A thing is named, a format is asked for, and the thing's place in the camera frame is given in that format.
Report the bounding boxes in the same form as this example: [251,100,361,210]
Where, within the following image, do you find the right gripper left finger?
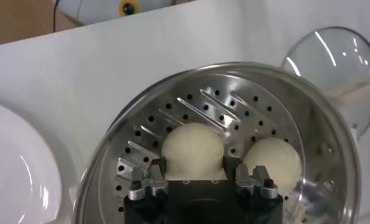
[127,156,170,201]

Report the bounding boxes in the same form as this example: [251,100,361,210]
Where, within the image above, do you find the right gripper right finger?
[223,155,279,200]

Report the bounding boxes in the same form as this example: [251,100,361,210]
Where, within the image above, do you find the white steamed baozi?
[243,136,303,196]
[160,122,226,181]

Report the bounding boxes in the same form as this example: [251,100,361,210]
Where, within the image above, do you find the round glass pot lid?
[281,26,370,139]

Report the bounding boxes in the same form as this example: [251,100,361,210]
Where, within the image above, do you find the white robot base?
[55,0,176,26]

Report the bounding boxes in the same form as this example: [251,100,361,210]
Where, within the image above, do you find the perforated steel steamer basket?
[71,61,363,224]

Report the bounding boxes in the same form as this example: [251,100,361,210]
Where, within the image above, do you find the round white plate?
[0,100,64,224]

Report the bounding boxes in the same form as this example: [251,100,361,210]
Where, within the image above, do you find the yellow round button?
[117,0,141,18]

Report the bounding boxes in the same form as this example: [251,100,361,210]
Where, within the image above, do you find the black floor cable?
[52,0,60,33]

